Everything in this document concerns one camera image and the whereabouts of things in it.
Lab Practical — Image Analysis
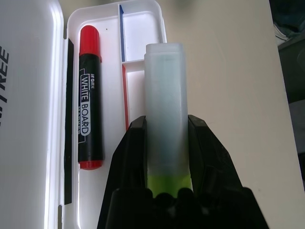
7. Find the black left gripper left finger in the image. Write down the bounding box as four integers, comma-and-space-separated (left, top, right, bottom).
96, 115, 150, 229

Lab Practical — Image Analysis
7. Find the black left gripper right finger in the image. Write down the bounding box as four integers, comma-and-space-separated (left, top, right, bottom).
187, 114, 245, 192

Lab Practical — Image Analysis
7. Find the green translucent highlighter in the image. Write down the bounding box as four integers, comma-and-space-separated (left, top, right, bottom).
144, 42, 193, 198

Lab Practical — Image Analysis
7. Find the black red whiteboard marker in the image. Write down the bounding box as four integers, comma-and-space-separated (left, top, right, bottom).
77, 25, 105, 170

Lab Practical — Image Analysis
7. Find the white plastic pencil case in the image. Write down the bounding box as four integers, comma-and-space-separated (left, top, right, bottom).
0, 0, 167, 229

